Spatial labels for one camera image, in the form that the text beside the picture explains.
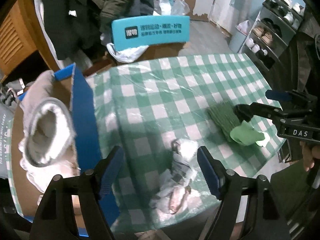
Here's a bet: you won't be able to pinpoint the white hanging garment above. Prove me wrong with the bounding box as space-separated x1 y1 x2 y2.
32 0 62 69

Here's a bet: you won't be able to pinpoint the green white checked tablecloth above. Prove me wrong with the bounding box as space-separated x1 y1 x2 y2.
7 53 288 230

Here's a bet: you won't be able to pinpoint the olive hanging jacket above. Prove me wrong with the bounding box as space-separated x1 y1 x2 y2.
82 0 156 29

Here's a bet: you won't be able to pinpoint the blue plastic bag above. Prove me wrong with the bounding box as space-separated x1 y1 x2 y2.
152 0 188 18

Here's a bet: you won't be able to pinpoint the teal shoe box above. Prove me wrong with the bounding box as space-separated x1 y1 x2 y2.
111 15 191 52

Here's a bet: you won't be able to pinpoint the dark green sock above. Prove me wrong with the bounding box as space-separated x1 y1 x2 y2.
207 102 242 142

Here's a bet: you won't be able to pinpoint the grey fleece-lined sock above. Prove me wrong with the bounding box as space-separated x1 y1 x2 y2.
19 70 78 168

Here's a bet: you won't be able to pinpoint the black hanging coat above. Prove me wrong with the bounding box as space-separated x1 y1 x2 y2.
42 0 107 61

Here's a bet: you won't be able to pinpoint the rows of shoes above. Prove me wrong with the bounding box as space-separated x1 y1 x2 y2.
245 0 305 65

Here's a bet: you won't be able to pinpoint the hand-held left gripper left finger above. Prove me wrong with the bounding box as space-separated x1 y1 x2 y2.
30 145 125 240

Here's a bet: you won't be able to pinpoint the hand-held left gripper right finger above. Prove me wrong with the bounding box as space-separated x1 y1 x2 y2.
196 146 283 240

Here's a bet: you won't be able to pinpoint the white door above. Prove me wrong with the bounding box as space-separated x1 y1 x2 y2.
209 0 241 28

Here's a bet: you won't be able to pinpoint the pink white plastic bag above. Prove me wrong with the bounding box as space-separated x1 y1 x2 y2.
236 19 252 35

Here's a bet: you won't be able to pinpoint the brown cardboard box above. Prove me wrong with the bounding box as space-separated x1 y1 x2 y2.
82 40 192 78

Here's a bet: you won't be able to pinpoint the person's right hand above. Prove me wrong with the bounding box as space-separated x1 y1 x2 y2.
302 139 320 168

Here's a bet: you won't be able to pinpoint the grey white patterned sock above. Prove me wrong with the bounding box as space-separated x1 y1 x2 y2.
149 140 202 215

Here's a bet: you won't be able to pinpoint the wooden louvred cabinet door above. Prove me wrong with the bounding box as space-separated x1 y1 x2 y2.
0 0 42 77

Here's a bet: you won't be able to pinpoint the blue-rimmed cardboard box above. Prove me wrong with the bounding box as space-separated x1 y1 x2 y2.
7 64 121 239

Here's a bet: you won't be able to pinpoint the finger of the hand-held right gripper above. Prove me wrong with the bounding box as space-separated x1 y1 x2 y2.
233 102 282 123
265 89 316 106

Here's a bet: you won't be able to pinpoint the metal shoe rack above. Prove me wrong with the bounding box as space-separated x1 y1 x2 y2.
241 0 307 71

